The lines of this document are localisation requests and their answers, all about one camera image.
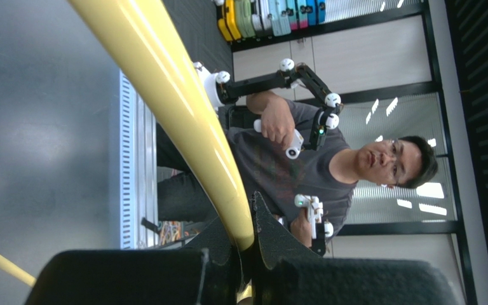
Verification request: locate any person in grey shirt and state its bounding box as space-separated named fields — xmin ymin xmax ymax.
xmin=156 ymin=90 xmax=439 ymax=250

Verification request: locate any row of coloured cases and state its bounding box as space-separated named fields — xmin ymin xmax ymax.
xmin=213 ymin=0 xmax=326 ymax=43

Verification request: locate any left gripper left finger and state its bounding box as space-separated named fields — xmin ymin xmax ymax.
xmin=25 ymin=219 xmax=242 ymax=305

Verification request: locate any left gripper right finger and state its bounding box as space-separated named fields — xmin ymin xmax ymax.
xmin=250 ymin=191 xmax=458 ymax=304

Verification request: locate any yellow clothes hanger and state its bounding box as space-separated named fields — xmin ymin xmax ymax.
xmin=0 ymin=1 xmax=245 ymax=304

